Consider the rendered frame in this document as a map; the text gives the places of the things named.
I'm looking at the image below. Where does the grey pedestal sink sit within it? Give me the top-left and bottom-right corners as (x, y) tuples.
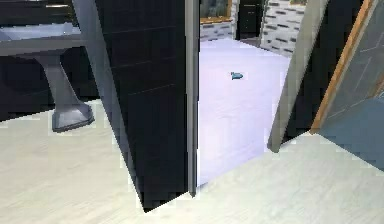
(0, 22), (96, 133)

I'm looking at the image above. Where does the black room door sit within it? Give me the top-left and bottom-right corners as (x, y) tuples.
(237, 0), (264, 40)

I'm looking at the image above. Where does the wood framed window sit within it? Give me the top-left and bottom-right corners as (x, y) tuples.
(199, 0), (233, 24)

